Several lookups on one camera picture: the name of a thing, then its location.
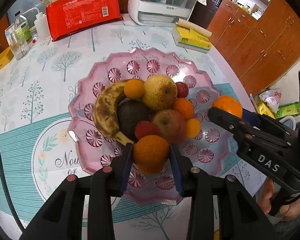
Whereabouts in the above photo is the small white carton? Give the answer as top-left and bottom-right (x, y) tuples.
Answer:
(5, 23), (15, 46)

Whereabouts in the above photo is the yellow tissue pack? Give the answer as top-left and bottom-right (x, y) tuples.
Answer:
(172, 18), (212, 53)

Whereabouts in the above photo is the white squeeze bottle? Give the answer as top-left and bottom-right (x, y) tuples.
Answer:
(22, 7), (50, 40)

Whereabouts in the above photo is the mandarin orange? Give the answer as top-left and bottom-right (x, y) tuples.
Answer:
(134, 164), (164, 175)

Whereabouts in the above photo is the large orange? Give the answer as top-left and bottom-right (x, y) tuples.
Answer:
(133, 135), (170, 165)

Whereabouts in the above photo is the red paper cup package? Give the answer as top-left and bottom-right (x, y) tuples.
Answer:
(46, 0), (122, 41)

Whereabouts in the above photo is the person right hand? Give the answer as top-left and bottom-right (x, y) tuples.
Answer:
(256, 178), (300, 222)

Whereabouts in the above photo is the small yellow-orange mandarin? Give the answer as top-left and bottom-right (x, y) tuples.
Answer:
(185, 118), (201, 138)

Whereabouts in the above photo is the pink glass fruit bowl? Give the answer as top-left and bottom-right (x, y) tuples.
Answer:
(68, 48), (234, 205)

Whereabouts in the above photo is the spotted ripe banana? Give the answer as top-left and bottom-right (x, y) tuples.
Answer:
(93, 80), (134, 146)

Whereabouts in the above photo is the black cable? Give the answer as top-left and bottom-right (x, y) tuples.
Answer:
(0, 126), (26, 233)

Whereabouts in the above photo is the teal striped placemat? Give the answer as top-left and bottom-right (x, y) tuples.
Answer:
(0, 83), (240, 223)

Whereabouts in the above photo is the yellow flat box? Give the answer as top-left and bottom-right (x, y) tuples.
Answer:
(0, 47), (13, 70)

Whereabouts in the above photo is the yellow speckled pear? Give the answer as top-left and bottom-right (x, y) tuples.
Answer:
(141, 74), (178, 111)

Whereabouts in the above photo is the small red fruit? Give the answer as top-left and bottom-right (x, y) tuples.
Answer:
(175, 82), (189, 98)
(135, 121), (160, 140)

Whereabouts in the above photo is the red yellow apple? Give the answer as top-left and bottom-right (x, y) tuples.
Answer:
(151, 109), (186, 145)

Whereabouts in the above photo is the white countertop appliance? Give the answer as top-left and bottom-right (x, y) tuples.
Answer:
(128, 0), (197, 27)

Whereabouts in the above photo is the clear glass tumbler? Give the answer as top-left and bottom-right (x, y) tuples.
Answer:
(10, 32), (29, 61)

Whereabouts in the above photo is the tree pattern tablecloth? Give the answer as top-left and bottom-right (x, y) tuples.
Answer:
(0, 13), (268, 240)

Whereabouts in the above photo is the round printed white placemat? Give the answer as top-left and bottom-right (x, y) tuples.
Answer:
(31, 118), (89, 201)

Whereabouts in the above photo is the green snack bag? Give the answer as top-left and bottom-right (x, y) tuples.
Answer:
(276, 102), (300, 119)

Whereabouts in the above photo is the dark green avocado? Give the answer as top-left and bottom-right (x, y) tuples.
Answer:
(117, 100), (150, 141)

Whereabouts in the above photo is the small red fruit front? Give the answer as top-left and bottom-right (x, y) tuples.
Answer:
(135, 121), (160, 140)

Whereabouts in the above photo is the clear bottle green label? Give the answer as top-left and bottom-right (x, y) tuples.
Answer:
(14, 14), (32, 41)

